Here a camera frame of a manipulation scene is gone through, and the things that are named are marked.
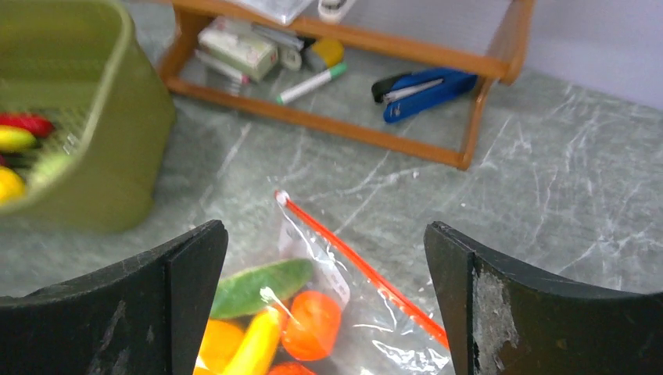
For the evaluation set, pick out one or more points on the clear zip top bag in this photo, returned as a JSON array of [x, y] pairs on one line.
[[381, 332]]

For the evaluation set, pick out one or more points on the olive green plastic bin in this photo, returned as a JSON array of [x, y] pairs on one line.
[[79, 65]]

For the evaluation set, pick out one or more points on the white tape dispenser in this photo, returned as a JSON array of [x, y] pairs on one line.
[[290, 46]]

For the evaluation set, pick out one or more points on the yellow lemon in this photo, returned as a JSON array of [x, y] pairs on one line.
[[12, 185]]

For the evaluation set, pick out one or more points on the yellow grey small object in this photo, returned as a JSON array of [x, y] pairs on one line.
[[323, 54]]

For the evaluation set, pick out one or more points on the watermelon slice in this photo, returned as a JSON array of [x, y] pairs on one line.
[[253, 289]]

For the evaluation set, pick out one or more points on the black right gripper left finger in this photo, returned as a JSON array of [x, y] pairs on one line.
[[142, 315]]

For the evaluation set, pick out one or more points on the orange tangerine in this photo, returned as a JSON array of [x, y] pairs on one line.
[[312, 328]]

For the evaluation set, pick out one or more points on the orange bell pepper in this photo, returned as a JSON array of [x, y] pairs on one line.
[[219, 344]]

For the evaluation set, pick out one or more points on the blue stapler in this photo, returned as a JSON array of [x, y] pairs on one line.
[[407, 94]]

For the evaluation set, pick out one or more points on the orange wooden shelf rack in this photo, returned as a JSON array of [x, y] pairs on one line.
[[371, 55]]

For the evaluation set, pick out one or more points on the red chili pepper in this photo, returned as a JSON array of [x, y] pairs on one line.
[[37, 125]]

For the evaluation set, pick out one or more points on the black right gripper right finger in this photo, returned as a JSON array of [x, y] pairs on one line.
[[505, 316]]

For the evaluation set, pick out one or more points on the white flat packet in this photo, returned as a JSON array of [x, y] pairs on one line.
[[282, 12]]

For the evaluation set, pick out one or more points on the white green box lower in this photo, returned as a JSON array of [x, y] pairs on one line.
[[249, 53]]

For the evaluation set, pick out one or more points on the green white marker pen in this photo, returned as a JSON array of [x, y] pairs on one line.
[[311, 84]]

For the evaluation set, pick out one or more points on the white grey small device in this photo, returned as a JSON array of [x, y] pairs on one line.
[[334, 11]]

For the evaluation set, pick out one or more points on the yellow banana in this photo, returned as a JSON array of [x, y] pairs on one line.
[[257, 350]]

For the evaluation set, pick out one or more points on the white pink tube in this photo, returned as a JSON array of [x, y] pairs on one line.
[[222, 67]]

